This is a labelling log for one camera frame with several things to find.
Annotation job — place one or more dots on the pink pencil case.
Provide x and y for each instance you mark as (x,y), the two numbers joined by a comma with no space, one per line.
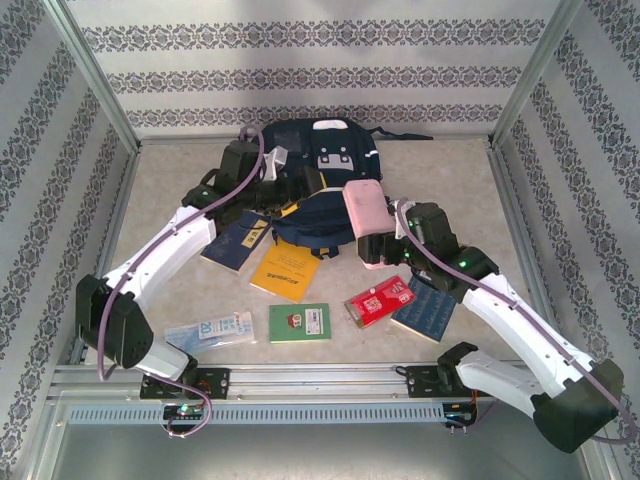
(367,210)

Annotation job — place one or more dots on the red stationery packet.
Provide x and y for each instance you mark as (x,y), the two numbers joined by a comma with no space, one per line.
(375,305)

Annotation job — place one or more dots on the navy blue student backpack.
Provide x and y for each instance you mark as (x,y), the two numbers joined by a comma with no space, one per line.
(360,150)

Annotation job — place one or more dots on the navy book with yellow label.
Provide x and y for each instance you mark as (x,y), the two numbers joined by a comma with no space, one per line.
(235,250)

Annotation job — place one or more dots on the blue book with barcode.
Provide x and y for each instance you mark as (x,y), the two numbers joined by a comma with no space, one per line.
(425,315)

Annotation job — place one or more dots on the yellow notebook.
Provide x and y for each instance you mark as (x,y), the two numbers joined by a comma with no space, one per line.
(285,275)

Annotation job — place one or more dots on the green notebook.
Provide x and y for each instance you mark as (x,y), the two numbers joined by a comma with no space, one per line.
(285,325)

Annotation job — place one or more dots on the clear blue ruler packet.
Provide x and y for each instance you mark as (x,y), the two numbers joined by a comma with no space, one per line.
(215,330)

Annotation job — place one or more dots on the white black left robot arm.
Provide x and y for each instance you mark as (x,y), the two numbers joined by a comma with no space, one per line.
(165,250)

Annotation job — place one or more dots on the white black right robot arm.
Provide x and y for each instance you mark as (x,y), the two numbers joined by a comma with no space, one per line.
(520,325)

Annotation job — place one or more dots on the grey metal front panel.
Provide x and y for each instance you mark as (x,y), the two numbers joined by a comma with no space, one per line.
(320,450)

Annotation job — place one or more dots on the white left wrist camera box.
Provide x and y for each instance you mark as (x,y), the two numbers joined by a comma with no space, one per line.
(274,162)

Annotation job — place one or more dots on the aluminium table back rail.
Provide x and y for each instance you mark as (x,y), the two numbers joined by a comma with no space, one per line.
(200,140)

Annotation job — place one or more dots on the aluminium table side rail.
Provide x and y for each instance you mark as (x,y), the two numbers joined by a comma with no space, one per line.
(500,170)
(122,200)

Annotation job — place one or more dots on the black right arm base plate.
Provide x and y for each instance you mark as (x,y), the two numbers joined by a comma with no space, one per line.
(417,382)

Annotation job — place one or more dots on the aluminium mounting rail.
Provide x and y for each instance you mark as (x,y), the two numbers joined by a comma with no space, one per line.
(320,382)

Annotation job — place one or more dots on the aluminium frame post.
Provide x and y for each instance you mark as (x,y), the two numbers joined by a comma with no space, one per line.
(532,75)
(95,75)

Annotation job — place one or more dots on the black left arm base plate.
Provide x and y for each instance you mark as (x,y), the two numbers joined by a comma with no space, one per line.
(217,382)

